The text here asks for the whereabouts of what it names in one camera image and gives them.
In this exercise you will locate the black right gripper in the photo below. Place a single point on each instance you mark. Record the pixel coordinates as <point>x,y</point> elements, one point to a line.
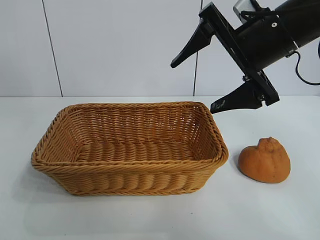
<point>262,42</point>

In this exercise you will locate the orange bread roll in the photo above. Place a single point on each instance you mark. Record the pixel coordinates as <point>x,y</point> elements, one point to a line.
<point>265,163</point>

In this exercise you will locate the woven wicker basket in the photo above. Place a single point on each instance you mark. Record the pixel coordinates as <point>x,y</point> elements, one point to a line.
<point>130,172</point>

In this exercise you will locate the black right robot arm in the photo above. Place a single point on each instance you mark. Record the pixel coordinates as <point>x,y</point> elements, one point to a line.
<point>303,22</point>

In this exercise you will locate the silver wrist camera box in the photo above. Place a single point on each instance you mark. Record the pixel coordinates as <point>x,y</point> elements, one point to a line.
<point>243,6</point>

